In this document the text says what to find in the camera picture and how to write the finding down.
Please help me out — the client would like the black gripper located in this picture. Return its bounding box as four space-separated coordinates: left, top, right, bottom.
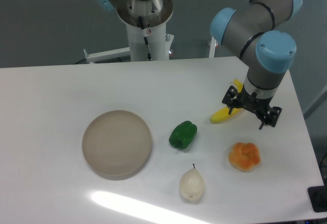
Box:
222 85 282 130

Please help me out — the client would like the yellow banana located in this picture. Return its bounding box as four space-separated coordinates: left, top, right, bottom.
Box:
210 79 243 124

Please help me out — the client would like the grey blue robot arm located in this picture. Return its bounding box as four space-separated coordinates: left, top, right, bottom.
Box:
97 0 302 127

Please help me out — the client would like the orange bread roll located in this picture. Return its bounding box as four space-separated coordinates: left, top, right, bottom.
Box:
228 142 261 172

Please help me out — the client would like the green bell pepper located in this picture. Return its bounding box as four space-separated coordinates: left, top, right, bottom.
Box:
169 121 197 150

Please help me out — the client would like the white pear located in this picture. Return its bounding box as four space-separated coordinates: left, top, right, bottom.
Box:
178 163 205 204

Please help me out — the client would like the black box at table edge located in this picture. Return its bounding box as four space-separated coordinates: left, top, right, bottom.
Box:
308 186 326 213

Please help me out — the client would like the beige round plate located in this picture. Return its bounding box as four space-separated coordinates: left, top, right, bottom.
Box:
82 110 152 181

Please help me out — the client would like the white right base bracket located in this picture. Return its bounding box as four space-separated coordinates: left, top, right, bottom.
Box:
208 37 219 58

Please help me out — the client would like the white base bracket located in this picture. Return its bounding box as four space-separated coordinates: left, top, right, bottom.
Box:
208 37 219 58
83 47 130 63

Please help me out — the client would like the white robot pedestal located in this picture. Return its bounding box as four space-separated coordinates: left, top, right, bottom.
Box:
117 0 174 61

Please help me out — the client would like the white left base bracket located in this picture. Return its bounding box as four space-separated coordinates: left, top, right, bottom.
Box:
83 47 130 63

